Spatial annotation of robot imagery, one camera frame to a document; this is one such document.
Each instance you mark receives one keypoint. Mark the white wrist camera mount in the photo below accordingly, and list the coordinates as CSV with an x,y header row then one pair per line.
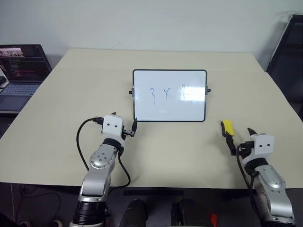
x,y
113,126
262,146

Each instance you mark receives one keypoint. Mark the yellow and black eraser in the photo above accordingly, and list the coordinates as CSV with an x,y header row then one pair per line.
x,y
228,127

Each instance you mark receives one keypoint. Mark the black-framed tabletop whiteboard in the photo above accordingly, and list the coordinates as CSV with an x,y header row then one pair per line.
x,y
170,80

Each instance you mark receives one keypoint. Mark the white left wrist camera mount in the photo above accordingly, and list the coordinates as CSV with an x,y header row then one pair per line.
x,y
113,126

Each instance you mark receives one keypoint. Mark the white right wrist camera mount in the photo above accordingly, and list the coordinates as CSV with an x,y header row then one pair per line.
x,y
262,146

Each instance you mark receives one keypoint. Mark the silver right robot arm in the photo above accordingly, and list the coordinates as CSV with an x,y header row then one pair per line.
x,y
272,186

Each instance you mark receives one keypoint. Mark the dark rounded shape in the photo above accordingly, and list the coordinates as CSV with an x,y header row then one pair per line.
x,y
132,214

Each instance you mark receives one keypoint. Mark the open dark laptop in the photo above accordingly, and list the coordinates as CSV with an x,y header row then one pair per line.
x,y
21,68

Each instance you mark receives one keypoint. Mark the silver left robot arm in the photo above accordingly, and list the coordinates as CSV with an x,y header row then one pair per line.
x,y
98,165

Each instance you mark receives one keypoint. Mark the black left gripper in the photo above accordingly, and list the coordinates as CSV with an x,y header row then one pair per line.
x,y
128,133

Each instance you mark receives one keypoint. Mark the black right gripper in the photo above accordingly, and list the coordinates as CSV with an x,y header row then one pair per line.
x,y
246,150

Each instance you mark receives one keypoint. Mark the black metal frame stand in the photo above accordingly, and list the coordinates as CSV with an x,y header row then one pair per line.
x,y
287,49

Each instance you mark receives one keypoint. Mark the small red object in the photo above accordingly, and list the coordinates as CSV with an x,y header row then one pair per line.
x,y
214,218

